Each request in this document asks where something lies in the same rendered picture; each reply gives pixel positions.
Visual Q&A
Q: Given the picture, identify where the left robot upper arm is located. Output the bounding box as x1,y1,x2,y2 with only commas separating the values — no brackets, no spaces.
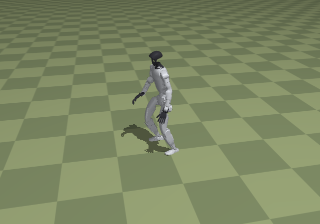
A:
160,71,173,93

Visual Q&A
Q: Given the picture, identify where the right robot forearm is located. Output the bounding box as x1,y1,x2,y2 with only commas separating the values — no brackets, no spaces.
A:
141,80,151,96

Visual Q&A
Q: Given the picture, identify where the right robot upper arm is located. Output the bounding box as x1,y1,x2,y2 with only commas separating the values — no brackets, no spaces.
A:
147,64,154,83

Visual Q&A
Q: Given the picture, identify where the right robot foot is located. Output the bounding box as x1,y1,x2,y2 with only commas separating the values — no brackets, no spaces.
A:
148,135,164,141

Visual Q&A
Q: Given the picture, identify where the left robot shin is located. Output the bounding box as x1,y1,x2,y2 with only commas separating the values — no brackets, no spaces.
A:
162,130,177,150

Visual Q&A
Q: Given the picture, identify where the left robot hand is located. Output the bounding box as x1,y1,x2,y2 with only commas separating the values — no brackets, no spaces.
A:
157,107,169,123

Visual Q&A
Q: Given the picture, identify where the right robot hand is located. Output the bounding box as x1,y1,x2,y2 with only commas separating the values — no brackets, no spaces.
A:
132,92,144,104

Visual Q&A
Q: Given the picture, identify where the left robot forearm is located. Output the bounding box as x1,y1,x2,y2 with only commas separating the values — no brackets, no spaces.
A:
164,90,172,112

